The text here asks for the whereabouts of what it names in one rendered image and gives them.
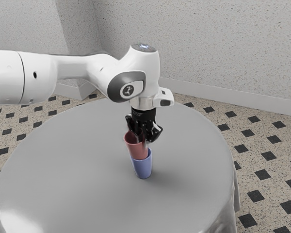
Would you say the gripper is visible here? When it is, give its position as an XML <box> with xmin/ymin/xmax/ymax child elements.
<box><xmin>125</xmin><ymin>107</ymin><xmax>164</xmax><ymax>144</ymax></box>

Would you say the red cup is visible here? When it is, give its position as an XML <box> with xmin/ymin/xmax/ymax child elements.
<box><xmin>123</xmin><ymin>131</ymin><xmax>149</xmax><ymax>161</ymax></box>

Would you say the blue cup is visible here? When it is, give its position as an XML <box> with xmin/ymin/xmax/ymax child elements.
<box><xmin>130</xmin><ymin>148</ymin><xmax>153</xmax><ymax>180</ymax></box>

